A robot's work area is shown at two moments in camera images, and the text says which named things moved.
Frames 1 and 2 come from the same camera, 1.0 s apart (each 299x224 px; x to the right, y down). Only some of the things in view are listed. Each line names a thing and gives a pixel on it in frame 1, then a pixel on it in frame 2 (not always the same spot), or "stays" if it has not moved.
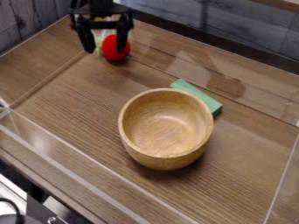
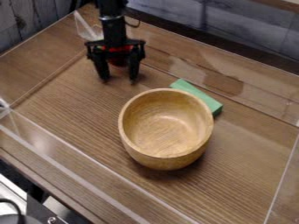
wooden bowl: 166,127 stays
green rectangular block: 183,85 stays
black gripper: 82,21 to 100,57
